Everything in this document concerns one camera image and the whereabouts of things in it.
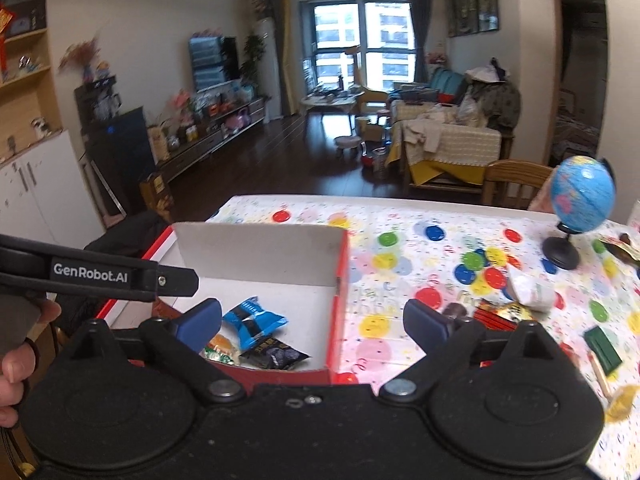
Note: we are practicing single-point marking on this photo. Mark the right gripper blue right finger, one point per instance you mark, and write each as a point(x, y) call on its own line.
point(447, 343)

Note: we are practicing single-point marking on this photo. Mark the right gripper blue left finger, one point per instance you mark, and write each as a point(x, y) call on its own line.
point(174, 346)

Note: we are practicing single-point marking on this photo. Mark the blue snack packet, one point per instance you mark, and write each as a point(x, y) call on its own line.
point(252, 322)

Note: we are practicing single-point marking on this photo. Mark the white snack bag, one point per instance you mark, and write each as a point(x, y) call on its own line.
point(537, 294)

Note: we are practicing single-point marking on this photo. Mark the dark green snack bar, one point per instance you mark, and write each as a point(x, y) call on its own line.
point(604, 350)

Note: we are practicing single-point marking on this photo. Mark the red yellow snack bag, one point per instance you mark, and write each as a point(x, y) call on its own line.
point(501, 317)

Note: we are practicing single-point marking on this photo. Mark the person's left hand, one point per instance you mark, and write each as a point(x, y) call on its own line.
point(16, 367)

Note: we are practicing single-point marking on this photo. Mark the orange green candy packet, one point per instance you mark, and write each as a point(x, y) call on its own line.
point(220, 349)

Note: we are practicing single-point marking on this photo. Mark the white cupboard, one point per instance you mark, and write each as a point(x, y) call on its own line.
point(44, 196)

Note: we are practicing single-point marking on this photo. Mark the colourful balloon tablecloth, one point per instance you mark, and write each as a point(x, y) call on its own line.
point(451, 257)

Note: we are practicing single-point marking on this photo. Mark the black snack packet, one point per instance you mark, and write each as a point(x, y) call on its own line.
point(270, 353)

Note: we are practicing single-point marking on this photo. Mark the black jacket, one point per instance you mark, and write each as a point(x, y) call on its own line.
point(132, 237)

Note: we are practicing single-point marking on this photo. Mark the red white cardboard box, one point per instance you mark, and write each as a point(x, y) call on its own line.
point(299, 271)

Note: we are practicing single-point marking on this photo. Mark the beige pen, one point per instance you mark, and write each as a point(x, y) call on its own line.
point(600, 375)

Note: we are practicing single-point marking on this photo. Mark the black cabinet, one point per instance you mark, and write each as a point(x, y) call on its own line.
point(116, 142)

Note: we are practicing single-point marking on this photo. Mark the wooden chair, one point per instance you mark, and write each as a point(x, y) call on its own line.
point(512, 183)

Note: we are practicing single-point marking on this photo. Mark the long low tv cabinet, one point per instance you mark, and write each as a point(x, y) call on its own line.
point(213, 134)

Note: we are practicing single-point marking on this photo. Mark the brown gold wrapper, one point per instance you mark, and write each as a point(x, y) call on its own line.
point(621, 248)

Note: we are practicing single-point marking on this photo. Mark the blue desk globe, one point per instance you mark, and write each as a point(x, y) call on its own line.
point(582, 194)

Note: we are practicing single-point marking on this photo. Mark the sofa with cream cover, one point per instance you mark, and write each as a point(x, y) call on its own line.
point(454, 126)

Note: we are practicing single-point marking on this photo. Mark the small round stool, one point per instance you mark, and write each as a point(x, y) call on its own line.
point(348, 144)

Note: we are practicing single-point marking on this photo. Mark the round coffee table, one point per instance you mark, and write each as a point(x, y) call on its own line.
point(332, 104)

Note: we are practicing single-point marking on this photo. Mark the flat screen television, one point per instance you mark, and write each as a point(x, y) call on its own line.
point(214, 60)

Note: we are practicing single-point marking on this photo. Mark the wooden wall shelf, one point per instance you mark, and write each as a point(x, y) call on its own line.
point(27, 83)

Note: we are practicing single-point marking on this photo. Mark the framed wall pictures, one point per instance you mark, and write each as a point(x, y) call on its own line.
point(471, 17)

